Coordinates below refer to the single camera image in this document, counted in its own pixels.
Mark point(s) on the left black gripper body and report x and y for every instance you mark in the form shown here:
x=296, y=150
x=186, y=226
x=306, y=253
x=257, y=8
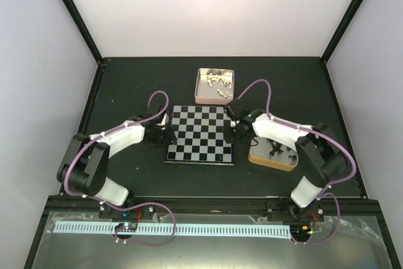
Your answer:
x=160, y=138

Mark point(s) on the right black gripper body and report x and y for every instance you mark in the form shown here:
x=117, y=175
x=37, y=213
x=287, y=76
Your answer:
x=235, y=135

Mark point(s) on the black and grey chessboard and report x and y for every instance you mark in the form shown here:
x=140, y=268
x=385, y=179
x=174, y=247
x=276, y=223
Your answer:
x=200, y=136

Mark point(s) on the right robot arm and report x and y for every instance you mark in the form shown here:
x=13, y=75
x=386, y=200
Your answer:
x=325, y=162

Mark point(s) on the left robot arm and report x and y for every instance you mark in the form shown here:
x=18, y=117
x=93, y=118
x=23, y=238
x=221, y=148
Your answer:
x=84, y=168

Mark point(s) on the pile of white chess pieces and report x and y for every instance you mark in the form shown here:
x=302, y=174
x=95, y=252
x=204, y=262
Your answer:
x=222, y=85

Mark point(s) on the small green circuit board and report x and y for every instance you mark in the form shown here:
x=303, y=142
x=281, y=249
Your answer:
x=126, y=227

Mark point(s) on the yellow tin tray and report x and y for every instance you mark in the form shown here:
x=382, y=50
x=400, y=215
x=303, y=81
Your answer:
x=259, y=154

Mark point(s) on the pink tin tray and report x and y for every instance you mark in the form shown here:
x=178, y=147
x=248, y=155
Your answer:
x=205, y=95

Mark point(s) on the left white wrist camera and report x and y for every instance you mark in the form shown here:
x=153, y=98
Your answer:
x=164, y=121

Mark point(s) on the light blue slotted cable duct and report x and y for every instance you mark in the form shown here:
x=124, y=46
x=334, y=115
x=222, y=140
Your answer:
x=168, y=229

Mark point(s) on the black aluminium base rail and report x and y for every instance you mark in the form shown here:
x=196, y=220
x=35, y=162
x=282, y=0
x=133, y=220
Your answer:
x=272, y=208

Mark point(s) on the left black frame post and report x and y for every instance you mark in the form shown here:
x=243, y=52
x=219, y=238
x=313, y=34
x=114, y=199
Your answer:
x=83, y=30

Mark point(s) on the black frame post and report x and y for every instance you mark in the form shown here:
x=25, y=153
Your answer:
x=83, y=30
x=343, y=25

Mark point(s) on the right black frame post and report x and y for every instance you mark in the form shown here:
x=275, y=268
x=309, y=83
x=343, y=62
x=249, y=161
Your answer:
x=343, y=25

